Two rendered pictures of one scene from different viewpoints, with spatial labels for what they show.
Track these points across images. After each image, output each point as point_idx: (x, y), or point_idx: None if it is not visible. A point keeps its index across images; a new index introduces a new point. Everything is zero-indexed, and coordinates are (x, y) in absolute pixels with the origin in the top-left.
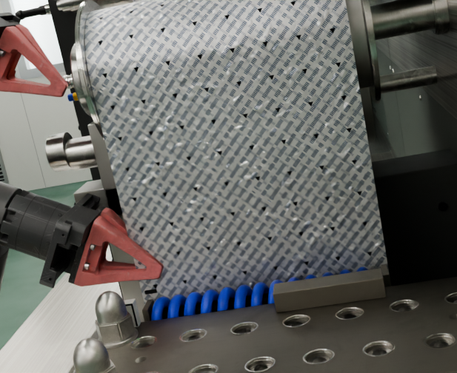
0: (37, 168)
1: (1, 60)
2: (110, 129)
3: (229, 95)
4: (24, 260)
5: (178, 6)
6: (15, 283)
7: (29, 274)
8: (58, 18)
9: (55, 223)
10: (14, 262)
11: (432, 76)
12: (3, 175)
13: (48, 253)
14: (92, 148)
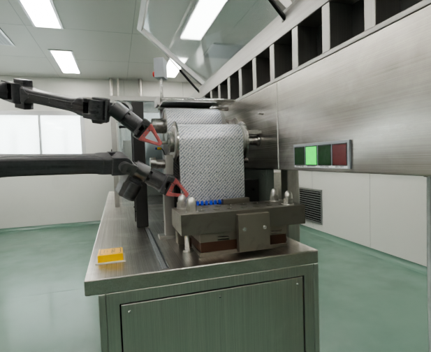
0: None
1: (146, 132)
2: (181, 154)
3: (213, 150)
4: None
5: (201, 126)
6: None
7: None
8: None
9: (163, 177)
10: None
11: (247, 160)
12: None
13: (164, 183)
14: (164, 162)
